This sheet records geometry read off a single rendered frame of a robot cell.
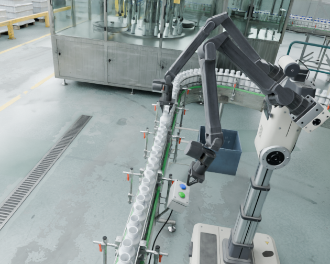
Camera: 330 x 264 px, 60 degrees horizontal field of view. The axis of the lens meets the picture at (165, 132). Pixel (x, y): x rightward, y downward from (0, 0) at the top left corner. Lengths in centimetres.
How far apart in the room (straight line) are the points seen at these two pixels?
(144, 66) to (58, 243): 325
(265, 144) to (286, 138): 11
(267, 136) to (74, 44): 416
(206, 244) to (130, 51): 350
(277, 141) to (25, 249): 206
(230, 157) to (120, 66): 334
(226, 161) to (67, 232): 147
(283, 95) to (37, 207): 237
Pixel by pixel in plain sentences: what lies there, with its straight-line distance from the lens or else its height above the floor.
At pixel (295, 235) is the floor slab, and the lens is 306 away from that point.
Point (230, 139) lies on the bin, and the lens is 241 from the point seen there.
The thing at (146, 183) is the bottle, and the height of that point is 116.
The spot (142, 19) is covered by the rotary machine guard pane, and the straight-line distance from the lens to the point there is 485.
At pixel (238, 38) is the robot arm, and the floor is 173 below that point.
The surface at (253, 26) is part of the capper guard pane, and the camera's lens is 675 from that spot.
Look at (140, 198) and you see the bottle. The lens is 129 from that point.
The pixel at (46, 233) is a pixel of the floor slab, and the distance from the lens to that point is 275.
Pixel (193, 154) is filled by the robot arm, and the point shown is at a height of 137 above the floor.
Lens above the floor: 202
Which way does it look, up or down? 29 degrees down
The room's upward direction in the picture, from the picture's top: 6 degrees clockwise
